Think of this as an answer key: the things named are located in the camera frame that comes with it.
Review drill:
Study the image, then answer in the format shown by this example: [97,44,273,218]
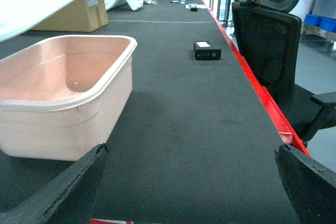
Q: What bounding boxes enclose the black office chair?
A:
[232,0,335,143]

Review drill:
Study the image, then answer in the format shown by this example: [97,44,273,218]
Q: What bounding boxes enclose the black table mat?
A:
[0,0,301,224]

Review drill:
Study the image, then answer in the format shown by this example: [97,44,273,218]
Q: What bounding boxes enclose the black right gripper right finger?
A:
[275,144,335,223]

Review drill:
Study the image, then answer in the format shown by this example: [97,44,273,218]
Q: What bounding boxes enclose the blue bins on shelf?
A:
[303,0,335,41]

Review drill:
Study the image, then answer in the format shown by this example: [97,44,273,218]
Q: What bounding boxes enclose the pink plastic tub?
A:
[1,35,137,161]

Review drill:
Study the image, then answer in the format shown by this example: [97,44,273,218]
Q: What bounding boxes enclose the small black electronic box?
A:
[194,41,222,60]

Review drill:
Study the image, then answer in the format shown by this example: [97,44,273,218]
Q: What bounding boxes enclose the brown cardboard box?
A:
[32,0,108,33]

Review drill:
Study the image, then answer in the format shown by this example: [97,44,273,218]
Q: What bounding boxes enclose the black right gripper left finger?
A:
[1,144,108,223]

